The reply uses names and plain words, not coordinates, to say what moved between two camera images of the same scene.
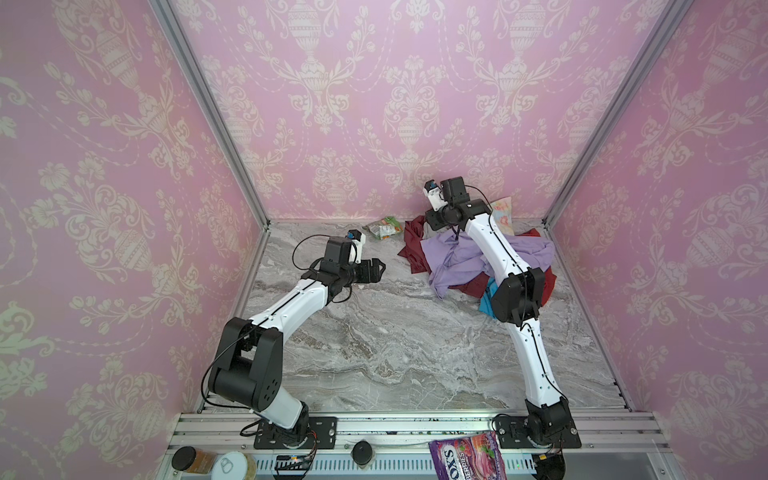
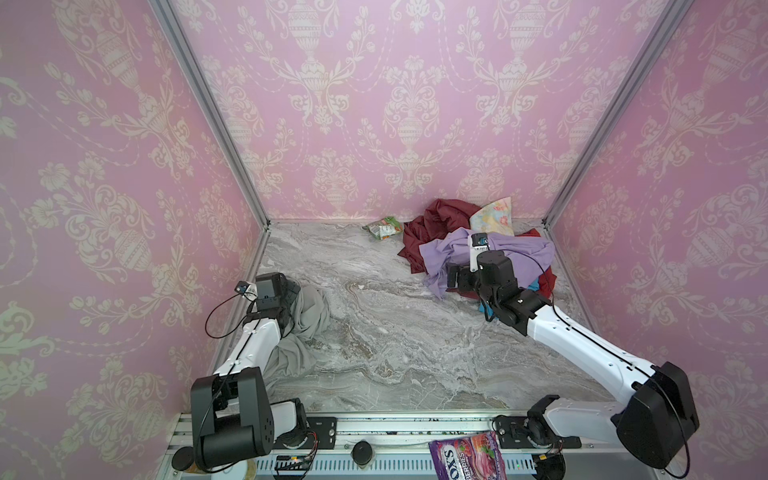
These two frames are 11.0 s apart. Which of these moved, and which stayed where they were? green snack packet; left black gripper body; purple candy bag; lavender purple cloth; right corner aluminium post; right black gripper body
Moved: left black gripper body; right black gripper body
Stayed: right corner aluminium post; purple candy bag; lavender purple cloth; green snack packet
